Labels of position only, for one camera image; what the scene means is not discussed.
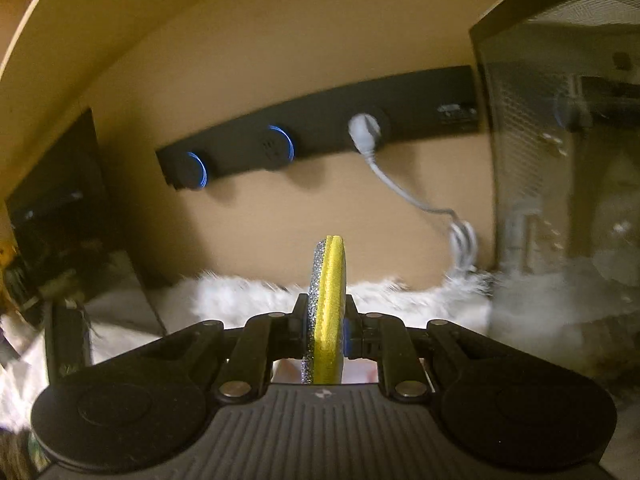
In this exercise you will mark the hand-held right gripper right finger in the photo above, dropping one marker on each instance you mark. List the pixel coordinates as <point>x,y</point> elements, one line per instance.
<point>351,340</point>

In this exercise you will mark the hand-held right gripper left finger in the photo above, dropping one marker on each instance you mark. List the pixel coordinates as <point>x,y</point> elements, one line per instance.
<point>301,332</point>

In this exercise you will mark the yellow sponge with silver scrubber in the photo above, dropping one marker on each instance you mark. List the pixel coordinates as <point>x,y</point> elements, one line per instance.
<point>330,305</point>

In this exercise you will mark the cardboard box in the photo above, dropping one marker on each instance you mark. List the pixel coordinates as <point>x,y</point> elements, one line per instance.
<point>285,372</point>

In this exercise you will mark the white fluffy blanket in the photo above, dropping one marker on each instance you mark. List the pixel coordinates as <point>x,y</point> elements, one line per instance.
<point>230,297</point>

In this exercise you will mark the dark box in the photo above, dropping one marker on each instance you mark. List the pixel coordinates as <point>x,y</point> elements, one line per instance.
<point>65,200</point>

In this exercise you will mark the black computer case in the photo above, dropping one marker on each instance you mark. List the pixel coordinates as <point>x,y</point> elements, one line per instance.
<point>560,135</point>

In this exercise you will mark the black wall power strip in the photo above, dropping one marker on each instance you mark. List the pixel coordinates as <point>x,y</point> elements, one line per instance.
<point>320,110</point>

